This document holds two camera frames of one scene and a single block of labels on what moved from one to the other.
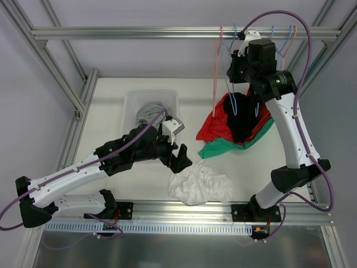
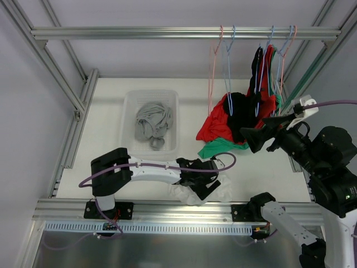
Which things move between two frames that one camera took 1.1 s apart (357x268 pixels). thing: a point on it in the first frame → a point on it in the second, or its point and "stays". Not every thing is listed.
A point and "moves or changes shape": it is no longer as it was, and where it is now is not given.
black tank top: [243, 112] stays
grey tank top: [147, 112] stays
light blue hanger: [235, 109] moves or changes shape
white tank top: [198, 185] stays
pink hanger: [283, 56] stays
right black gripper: [234, 68] → [275, 137]
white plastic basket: [134, 99] stays
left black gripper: [172, 156] → [203, 183]
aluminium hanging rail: [175, 33] stays
